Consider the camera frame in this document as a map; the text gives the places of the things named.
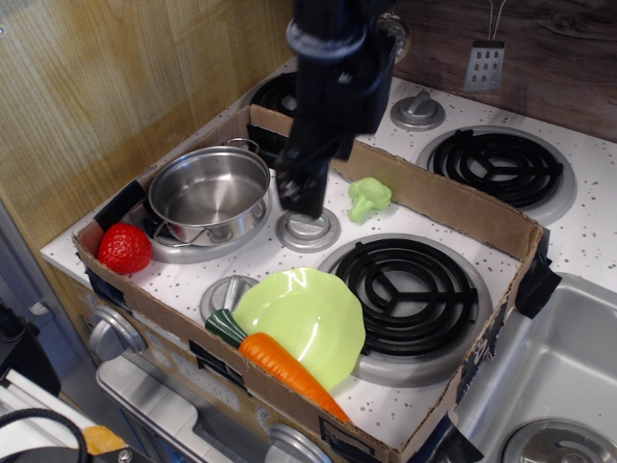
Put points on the black device at left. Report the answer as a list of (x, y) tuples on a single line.
[(22, 352)]

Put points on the brown cardboard fence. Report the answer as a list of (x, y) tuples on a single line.
[(474, 214)]

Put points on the light green toy broccoli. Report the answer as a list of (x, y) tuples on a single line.
[(367, 194)]

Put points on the orange plastic toy carrot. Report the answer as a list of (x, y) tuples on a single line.
[(270, 356)]

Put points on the grey centre stove knob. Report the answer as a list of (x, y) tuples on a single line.
[(304, 234)]

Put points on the hanging metal strainer ladle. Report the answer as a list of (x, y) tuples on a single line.
[(396, 27)]

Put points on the grey stove knob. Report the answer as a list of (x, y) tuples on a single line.
[(225, 295), (417, 113), (304, 234)]

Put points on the grey oven knob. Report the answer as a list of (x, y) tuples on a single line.
[(290, 445), (113, 335)]

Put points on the right grey oven knob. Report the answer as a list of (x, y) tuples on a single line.
[(290, 445)]

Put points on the orange yellow object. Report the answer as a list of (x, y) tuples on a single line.
[(100, 439)]

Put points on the grey toy sink basin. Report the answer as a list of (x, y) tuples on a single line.
[(561, 363)]

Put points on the front right black burner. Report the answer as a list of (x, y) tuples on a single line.
[(423, 305)]

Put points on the back right black burner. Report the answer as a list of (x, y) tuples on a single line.
[(509, 164)]

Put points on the left grey oven knob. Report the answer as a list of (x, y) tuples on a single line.
[(113, 335)]

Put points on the hanging metal slotted spatula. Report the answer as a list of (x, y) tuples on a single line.
[(486, 56)]

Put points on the black burner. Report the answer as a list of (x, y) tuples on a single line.
[(509, 164), (423, 305), (276, 93)]

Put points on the silver sink drain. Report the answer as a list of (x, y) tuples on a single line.
[(557, 440)]

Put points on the back left black burner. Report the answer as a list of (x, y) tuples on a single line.
[(276, 93)]

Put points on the light green plastic plate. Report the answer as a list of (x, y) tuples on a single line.
[(313, 315)]

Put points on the small stainless steel pot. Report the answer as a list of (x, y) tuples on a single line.
[(213, 195)]

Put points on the grey front stove knob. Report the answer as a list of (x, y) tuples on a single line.
[(225, 295)]

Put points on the red plastic toy strawberry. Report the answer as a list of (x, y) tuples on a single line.
[(125, 249)]

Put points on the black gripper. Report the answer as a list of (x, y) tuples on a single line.
[(317, 137)]

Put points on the grey oven door handle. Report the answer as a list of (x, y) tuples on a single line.
[(177, 417)]

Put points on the grey back stove knob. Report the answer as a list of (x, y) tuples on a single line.
[(417, 113)]

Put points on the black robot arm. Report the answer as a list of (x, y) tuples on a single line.
[(345, 62)]

